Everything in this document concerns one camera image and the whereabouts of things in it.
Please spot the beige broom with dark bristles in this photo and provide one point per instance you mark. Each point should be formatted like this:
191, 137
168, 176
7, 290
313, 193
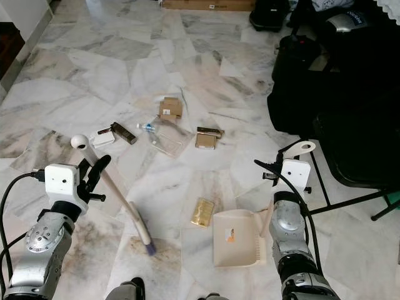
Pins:
130, 215

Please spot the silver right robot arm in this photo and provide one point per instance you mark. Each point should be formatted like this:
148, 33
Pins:
290, 225

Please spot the dark brown slim box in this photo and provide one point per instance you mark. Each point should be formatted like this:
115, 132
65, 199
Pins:
124, 132

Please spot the small clear plastic bottle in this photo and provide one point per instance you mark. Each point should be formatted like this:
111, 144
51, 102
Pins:
147, 127

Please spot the tan box with brown flap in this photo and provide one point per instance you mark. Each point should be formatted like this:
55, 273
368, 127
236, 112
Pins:
206, 139

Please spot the gold foil packet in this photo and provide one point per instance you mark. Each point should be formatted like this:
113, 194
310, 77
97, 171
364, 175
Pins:
202, 212

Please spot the large black bag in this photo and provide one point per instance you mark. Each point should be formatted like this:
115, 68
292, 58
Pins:
306, 84

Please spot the black folding chair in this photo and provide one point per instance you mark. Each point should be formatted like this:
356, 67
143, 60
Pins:
362, 153

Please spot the brown cardboard box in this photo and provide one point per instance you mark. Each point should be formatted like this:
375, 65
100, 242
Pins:
170, 108

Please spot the dark grey robot left foot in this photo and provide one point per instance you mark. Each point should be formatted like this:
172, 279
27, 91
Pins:
125, 290

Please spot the dark grey robot foot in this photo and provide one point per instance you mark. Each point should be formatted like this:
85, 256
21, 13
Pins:
208, 297
125, 290

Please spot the dark grey robot right foot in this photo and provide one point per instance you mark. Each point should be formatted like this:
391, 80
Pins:
208, 297

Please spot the small black bag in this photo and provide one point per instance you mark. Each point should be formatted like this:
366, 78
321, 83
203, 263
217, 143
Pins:
269, 15

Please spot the silver rounded case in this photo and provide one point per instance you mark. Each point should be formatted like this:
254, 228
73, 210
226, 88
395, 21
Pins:
342, 22

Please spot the dark blue printed bag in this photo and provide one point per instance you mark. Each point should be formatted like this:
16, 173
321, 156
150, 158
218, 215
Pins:
340, 5

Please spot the flat long cardboard box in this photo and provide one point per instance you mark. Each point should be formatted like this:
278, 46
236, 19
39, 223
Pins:
209, 5

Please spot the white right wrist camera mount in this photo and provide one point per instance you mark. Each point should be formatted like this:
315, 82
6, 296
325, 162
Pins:
296, 174

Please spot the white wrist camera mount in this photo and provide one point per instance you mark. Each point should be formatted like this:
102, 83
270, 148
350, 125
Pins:
62, 184
296, 174

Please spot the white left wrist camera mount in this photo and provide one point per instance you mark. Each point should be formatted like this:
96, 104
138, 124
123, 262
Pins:
62, 184

